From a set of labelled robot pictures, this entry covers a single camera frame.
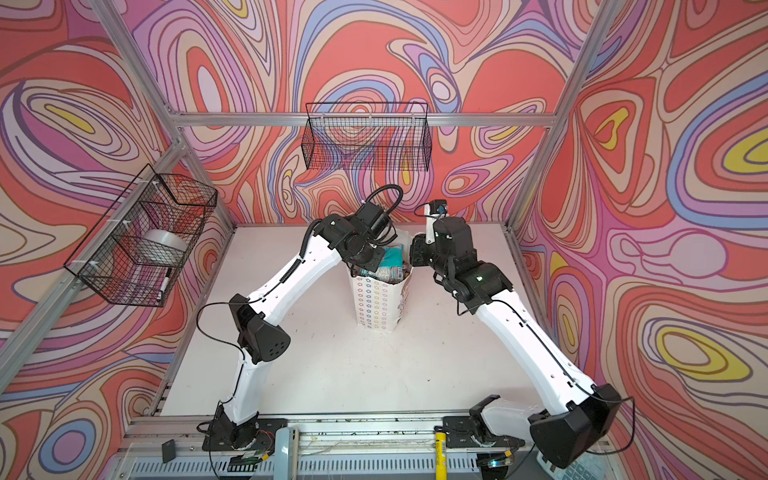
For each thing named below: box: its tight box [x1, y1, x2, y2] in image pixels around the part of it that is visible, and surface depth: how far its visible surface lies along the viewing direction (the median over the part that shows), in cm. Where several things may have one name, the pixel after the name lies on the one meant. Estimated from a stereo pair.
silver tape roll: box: [137, 229, 188, 267], surface depth 73 cm
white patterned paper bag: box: [349, 265, 413, 333], surface depth 81 cm
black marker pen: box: [156, 268, 172, 302], surface depth 75 cm
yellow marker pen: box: [435, 432, 447, 480], surface depth 71 cm
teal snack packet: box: [375, 244, 404, 282], surface depth 83 cm
